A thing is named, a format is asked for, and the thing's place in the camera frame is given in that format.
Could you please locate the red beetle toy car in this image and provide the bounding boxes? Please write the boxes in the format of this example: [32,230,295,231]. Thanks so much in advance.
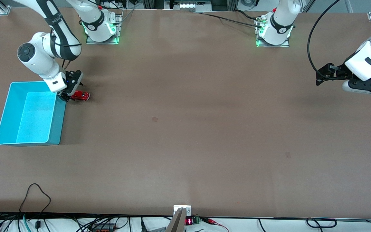
[71,91,90,101]

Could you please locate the blue plastic box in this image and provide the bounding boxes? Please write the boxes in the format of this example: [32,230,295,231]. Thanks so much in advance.
[0,81,67,146]

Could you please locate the lit control box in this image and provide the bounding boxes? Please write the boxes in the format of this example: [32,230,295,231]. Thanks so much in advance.
[165,0,212,11]

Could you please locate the black power adapter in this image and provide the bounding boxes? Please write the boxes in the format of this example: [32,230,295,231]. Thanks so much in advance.
[90,223,115,231]

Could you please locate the aluminium profile bar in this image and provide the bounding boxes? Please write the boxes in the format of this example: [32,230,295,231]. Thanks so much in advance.
[166,208,186,232]

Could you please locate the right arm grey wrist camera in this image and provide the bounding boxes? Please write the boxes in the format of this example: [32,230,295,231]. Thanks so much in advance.
[68,70,84,96]

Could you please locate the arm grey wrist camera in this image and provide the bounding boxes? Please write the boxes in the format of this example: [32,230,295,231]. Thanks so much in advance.
[68,70,84,96]
[343,68,371,97]

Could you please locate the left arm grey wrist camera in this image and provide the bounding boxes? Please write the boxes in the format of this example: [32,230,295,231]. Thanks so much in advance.
[343,68,371,97]

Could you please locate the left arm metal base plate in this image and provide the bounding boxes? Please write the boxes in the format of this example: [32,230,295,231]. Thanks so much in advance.
[255,16,290,48]

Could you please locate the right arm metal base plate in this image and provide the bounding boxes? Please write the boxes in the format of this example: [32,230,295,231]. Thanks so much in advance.
[86,10,123,44]

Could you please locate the short black table cable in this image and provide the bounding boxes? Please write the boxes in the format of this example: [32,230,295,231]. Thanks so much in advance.
[234,9,260,21]

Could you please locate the thin black looped cable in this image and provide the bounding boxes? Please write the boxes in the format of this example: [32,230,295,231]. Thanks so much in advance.
[19,183,51,229]

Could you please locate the long black table cable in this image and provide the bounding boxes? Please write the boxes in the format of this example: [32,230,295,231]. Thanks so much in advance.
[190,12,263,29]

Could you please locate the black coiled cable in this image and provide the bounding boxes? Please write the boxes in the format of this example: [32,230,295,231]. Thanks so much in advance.
[306,218,337,228]

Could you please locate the white metal bracket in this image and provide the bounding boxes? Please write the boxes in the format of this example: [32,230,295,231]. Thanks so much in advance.
[173,205,192,217]

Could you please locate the red clip wires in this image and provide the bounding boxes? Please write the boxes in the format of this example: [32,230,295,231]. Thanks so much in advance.
[201,217,229,232]

